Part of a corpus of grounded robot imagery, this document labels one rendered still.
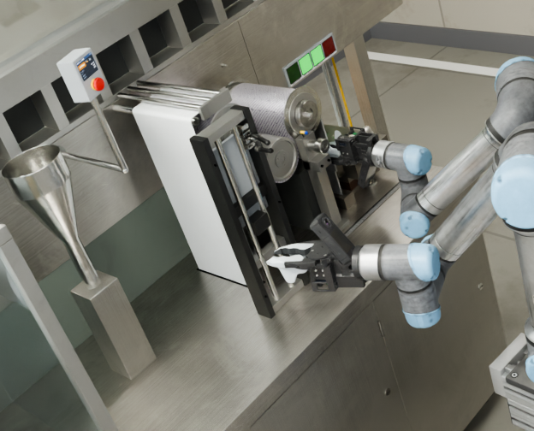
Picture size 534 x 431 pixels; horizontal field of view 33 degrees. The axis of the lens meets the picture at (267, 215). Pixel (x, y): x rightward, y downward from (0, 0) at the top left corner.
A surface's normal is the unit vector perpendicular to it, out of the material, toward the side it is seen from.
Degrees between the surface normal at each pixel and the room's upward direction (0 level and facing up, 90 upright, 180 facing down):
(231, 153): 90
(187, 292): 0
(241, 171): 90
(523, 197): 82
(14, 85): 90
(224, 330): 0
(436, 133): 0
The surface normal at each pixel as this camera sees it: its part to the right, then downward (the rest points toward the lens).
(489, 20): -0.71, 0.54
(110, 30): 0.70, 0.18
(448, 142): -0.29, -0.81
